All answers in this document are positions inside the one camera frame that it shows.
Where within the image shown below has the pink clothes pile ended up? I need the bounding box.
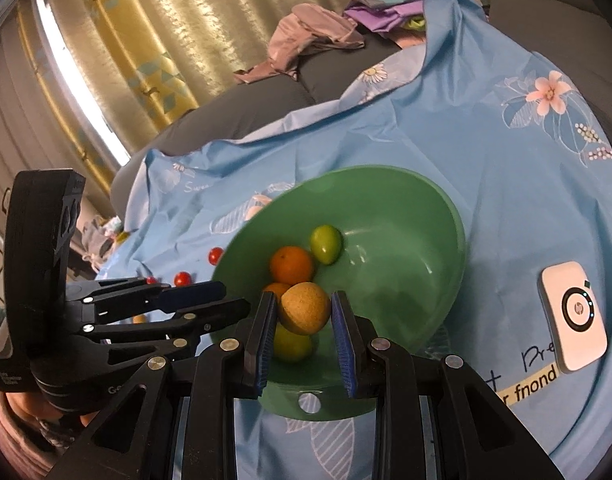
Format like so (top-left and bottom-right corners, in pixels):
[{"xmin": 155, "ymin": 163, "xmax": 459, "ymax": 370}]
[{"xmin": 234, "ymin": 3, "xmax": 367, "ymax": 85}]

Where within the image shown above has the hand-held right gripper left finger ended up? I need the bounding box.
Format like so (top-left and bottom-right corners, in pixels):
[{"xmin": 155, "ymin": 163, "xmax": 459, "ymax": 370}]
[{"xmin": 46, "ymin": 291, "xmax": 279, "ymax": 480}]

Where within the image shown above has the gold patterned curtain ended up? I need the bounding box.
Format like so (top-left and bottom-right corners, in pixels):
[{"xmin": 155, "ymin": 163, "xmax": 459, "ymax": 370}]
[{"xmin": 0, "ymin": 0, "xmax": 437, "ymax": 201}]

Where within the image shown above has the green jujube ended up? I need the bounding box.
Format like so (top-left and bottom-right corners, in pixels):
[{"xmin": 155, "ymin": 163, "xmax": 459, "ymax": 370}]
[
  {"xmin": 273, "ymin": 323, "xmax": 315, "ymax": 364},
  {"xmin": 309, "ymin": 225, "xmax": 343, "ymax": 265}
]

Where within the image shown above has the blue floral bed sheet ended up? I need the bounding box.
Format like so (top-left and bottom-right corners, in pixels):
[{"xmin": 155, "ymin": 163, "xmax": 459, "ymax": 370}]
[{"xmin": 93, "ymin": 0, "xmax": 612, "ymax": 480}]

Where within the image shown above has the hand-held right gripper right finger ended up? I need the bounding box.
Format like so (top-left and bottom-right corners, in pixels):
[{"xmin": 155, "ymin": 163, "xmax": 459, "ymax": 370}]
[{"xmin": 331, "ymin": 290, "xmax": 567, "ymax": 480}]

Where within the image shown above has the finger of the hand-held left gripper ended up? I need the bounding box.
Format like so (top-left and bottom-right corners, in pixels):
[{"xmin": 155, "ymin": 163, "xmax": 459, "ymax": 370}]
[
  {"xmin": 82, "ymin": 298, "xmax": 252, "ymax": 367},
  {"xmin": 67, "ymin": 277, "xmax": 228, "ymax": 319}
]

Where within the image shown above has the person's left hand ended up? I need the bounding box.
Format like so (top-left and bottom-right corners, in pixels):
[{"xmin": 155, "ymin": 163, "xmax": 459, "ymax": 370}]
[{"xmin": 6, "ymin": 391, "xmax": 95, "ymax": 429}]

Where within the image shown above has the grey sofa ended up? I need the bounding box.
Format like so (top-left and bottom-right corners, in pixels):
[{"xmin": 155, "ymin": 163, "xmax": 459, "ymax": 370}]
[{"xmin": 110, "ymin": 0, "xmax": 612, "ymax": 221}]

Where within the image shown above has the orange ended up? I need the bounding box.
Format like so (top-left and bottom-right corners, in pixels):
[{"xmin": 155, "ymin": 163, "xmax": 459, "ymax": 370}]
[
  {"xmin": 262, "ymin": 282, "xmax": 291, "ymax": 307},
  {"xmin": 270, "ymin": 245, "xmax": 316, "ymax": 286}
]

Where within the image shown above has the grey clothes pile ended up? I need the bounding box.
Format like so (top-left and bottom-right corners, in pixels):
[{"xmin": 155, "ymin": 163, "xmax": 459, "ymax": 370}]
[{"xmin": 80, "ymin": 216, "xmax": 127, "ymax": 273}]

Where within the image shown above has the white pocket device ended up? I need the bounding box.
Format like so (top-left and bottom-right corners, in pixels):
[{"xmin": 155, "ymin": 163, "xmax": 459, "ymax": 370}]
[{"xmin": 537, "ymin": 261, "xmax": 609, "ymax": 375}]

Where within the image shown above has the purple cloth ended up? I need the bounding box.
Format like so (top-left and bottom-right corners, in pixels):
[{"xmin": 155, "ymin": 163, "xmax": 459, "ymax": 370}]
[{"xmin": 343, "ymin": 0, "xmax": 427, "ymax": 37}]

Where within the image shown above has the green plastic bowl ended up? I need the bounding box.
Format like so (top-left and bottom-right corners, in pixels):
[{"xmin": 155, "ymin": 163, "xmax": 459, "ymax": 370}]
[{"xmin": 211, "ymin": 165, "xmax": 468, "ymax": 421}]

